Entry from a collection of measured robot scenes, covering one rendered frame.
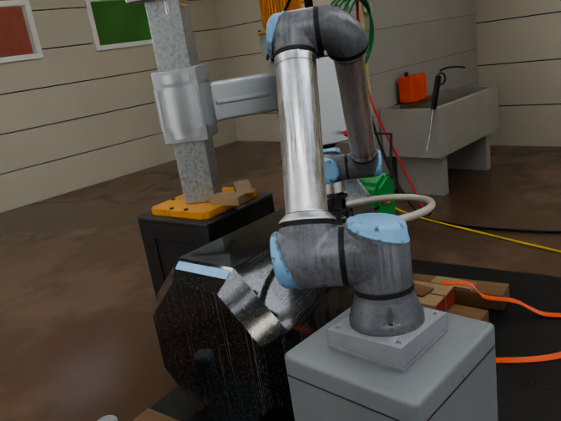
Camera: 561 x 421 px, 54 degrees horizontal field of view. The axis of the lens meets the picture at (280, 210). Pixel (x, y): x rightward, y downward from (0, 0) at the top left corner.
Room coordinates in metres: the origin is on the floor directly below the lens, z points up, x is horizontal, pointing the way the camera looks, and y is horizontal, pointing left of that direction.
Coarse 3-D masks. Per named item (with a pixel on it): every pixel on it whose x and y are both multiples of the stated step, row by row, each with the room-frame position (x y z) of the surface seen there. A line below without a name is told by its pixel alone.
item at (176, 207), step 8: (256, 192) 3.32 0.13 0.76; (168, 200) 3.38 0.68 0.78; (176, 200) 3.34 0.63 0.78; (152, 208) 3.25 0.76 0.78; (160, 208) 3.22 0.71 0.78; (168, 208) 3.19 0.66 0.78; (176, 208) 3.16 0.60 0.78; (184, 208) 3.10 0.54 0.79; (192, 208) 3.11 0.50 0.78; (200, 208) 3.08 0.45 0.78; (208, 208) 3.06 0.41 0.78; (216, 208) 3.03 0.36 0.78; (224, 208) 3.08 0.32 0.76; (176, 216) 3.11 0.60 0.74; (184, 216) 3.06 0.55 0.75; (192, 216) 3.03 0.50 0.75; (200, 216) 2.98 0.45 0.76; (208, 216) 2.98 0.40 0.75
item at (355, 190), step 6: (348, 180) 2.61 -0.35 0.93; (354, 180) 2.56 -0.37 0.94; (348, 186) 2.56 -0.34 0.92; (354, 186) 2.55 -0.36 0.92; (360, 186) 2.48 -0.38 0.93; (348, 192) 2.51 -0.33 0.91; (354, 192) 2.50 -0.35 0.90; (360, 192) 2.49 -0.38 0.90; (366, 192) 2.41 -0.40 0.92; (348, 198) 2.45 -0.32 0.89; (354, 198) 2.45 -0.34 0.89; (366, 204) 2.40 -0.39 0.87
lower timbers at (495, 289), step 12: (420, 276) 3.16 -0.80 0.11; (432, 276) 3.13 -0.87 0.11; (480, 288) 2.89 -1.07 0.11; (492, 288) 2.87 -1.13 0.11; (504, 288) 2.84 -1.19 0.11; (456, 300) 2.92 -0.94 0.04; (468, 300) 2.88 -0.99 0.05; (480, 300) 2.84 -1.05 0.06; (456, 312) 2.63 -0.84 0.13; (468, 312) 2.61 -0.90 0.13; (480, 312) 2.59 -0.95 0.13
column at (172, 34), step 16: (160, 0) 3.21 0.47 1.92; (176, 0) 3.19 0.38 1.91; (160, 16) 3.21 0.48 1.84; (176, 16) 3.20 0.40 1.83; (160, 32) 3.21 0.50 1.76; (176, 32) 3.20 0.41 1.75; (192, 32) 3.36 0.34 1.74; (160, 48) 3.22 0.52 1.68; (176, 48) 3.20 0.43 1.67; (192, 48) 3.29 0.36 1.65; (160, 64) 3.22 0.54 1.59; (176, 64) 3.21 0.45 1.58; (192, 64) 3.23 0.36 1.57; (176, 144) 3.22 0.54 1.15; (192, 144) 3.20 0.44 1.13; (208, 144) 3.26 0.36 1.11; (192, 160) 3.21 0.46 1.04; (208, 160) 3.20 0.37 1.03; (192, 176) 3.21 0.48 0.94; (208, 176) 3.20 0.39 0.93; (192, 192) 3.21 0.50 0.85; (208, 192) 3.20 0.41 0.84
